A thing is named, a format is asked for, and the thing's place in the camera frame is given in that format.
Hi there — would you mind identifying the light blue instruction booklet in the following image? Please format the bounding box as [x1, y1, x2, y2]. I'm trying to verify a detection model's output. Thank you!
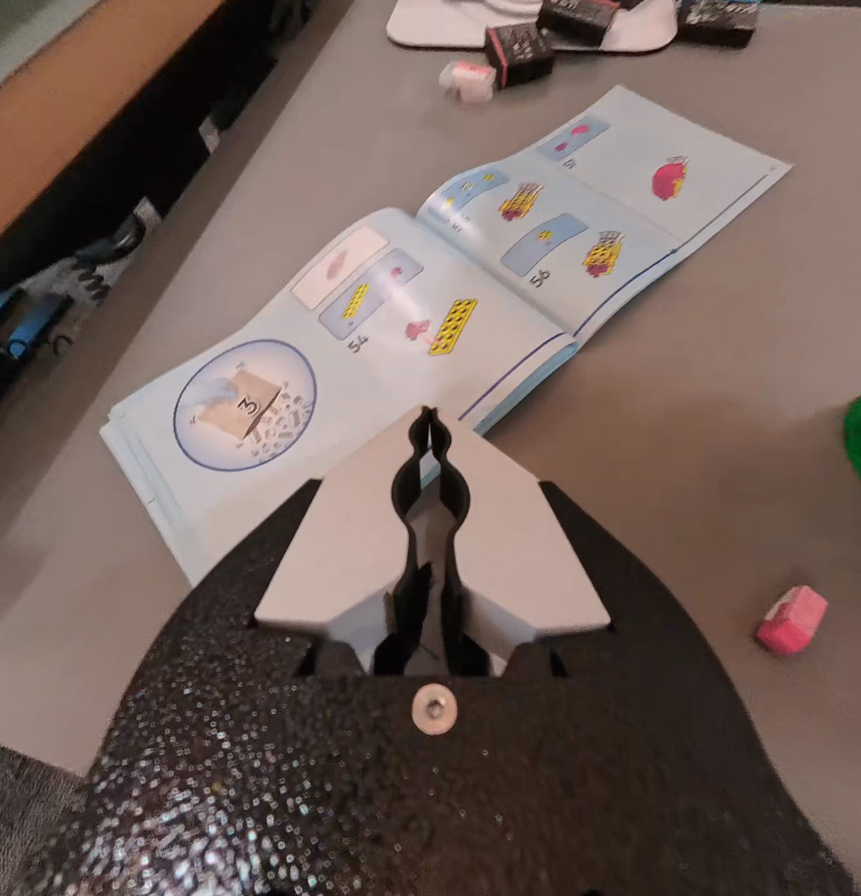
[100, 85, 794, 588]

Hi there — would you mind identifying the black and grey object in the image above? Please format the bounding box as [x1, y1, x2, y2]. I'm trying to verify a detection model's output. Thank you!
[45, 210, 158, 309]

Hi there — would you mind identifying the small pink and white piece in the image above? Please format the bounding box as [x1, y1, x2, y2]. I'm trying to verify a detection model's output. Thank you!
[439, 59, 497, 105]

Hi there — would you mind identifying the small black box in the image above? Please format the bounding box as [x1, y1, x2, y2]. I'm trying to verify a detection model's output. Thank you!
[677, 0, 759, 46]
[485, 22, 553, 88]
[539, 0, 620, 46]

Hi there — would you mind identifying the white tray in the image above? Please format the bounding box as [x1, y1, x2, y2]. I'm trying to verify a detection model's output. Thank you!
[387, 0, 678, 53]

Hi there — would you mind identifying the brown wooden furniture top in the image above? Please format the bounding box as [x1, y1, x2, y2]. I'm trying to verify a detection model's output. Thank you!
[0, 0, 228, 252]

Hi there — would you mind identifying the blue frame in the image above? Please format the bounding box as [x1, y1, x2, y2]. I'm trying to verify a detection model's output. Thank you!
[0, 290, 74, 421]

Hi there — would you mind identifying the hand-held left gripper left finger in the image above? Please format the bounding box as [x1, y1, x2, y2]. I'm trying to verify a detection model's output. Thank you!
[254, 406, 434, 676]

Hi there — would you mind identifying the large pink slope brick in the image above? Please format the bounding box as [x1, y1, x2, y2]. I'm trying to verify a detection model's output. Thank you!
[756, 585, 829, 655]

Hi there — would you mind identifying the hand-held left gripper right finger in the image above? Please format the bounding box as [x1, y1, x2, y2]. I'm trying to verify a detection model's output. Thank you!
[430, 408, 611, 679]

